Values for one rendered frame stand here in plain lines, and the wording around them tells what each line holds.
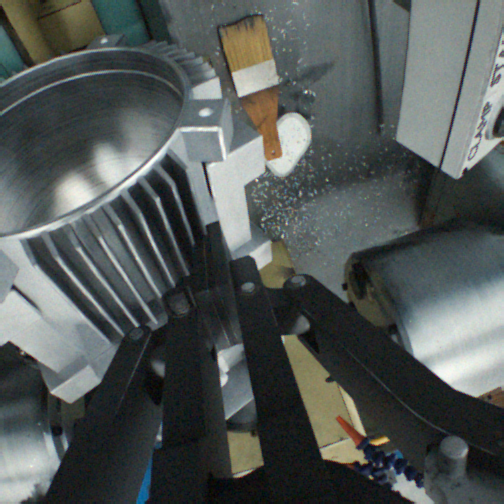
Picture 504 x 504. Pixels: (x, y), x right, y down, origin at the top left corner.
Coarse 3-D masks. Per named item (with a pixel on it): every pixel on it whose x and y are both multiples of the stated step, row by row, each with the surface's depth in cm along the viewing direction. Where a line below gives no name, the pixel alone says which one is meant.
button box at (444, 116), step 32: (416, 0) 16; (448, 0) 15; (480, 0) 14; (416, 32) 18; (448, 32) 16; (480, 32) 15; (416, 64) 19; (448, 64) 17; (480, 64) 16; (416, 96) 21; (448, 96) 19; (480, 96) 17; (416, 128) 22; (448, 128) 20; (480, 128) 19; (448, 160) 22
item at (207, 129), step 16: (192, 112) 18; (208, 112) 18; (224, 112) 18; (192, 128) 18; (208, 128) 17; (224, 128) 18; (192, 144) 18; (208, 144) 18; (224, 144) 18; (192, 160) 19; (208, 160) 19; (224, 160) 19; (0, 256) 15; (0, 272) 15; (16, 272) 16; (0, 288) 15; (0, 304) 15
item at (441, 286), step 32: (448, 224) 51; (480, 224) 50; (352, 256) 54; (384, 256) 48; (416, 256) 46; (448, 256) 45; (480, 256) 44; (352, 288) 55; (384, 288) 44; (416, 288) 43; (448, 288) 43; (480, 288) 42; (384, 320) 46; (416, 320) 42; (448, 320) 41; (480, 320) 41; (416, 352) 41; (448, 352) 41; (480, 352) 41; (480, 384) 43
